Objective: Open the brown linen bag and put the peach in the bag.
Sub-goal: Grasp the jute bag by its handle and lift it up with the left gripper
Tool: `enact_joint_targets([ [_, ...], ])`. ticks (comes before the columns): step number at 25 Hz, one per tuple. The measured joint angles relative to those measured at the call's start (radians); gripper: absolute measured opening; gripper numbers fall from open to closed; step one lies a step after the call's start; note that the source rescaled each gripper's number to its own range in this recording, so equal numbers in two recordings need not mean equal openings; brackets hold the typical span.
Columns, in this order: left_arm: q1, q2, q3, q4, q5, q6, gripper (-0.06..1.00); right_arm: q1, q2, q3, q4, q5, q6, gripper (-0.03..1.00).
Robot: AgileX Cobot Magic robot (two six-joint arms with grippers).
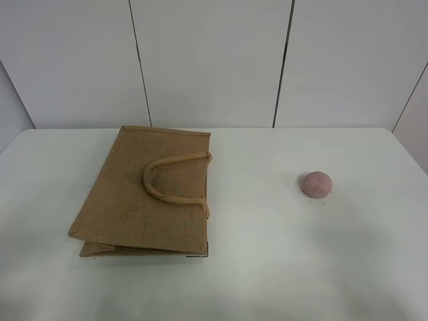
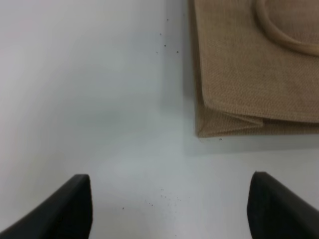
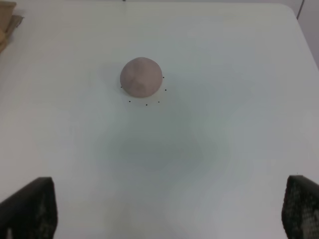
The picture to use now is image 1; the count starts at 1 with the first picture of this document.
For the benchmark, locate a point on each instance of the brown linen tote bag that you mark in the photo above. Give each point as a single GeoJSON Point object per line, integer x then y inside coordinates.
{"type": "Point", "coordinates": [150, 197]}

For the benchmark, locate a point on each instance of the pink peach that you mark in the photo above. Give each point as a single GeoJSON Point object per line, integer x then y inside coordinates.
{"type": "Point", "coordinates": [316, 185]}

